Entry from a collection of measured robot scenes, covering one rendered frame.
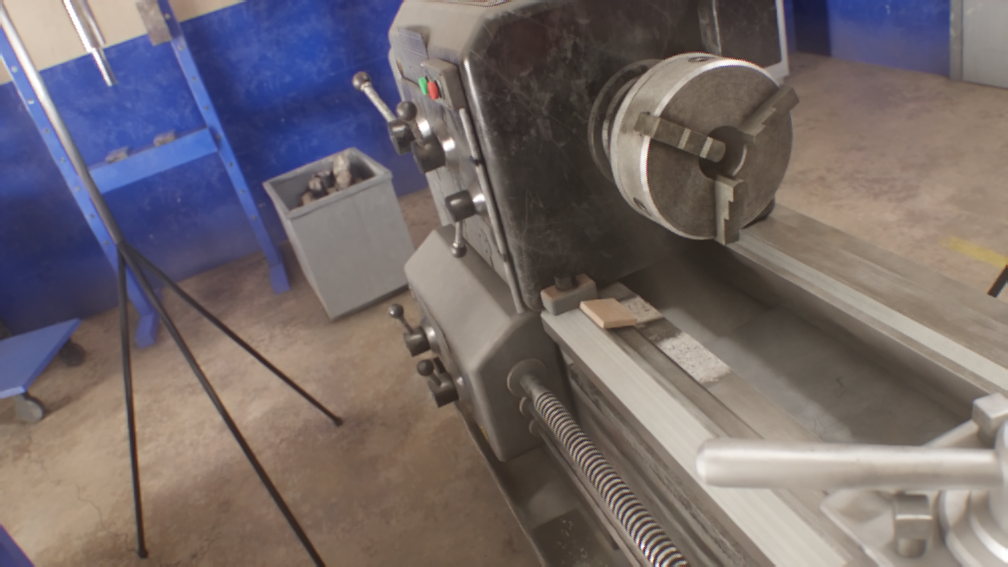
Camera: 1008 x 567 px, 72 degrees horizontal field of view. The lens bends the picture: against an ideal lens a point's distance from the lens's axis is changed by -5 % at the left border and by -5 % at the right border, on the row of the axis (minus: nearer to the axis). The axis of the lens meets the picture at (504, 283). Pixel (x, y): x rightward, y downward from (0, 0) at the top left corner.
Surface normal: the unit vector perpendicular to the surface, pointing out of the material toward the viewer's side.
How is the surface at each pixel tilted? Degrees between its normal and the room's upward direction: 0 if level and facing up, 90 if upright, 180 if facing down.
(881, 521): 0
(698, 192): 90
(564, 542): 0
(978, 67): 90
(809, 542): 36
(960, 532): 0
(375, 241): 90
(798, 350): 19
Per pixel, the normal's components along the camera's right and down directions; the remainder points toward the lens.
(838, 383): -0.18, -0.56
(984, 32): -0.91, 0.37
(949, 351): -0.84, -0.29
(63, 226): 0.34, 0.37
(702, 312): -0.25, -0.85
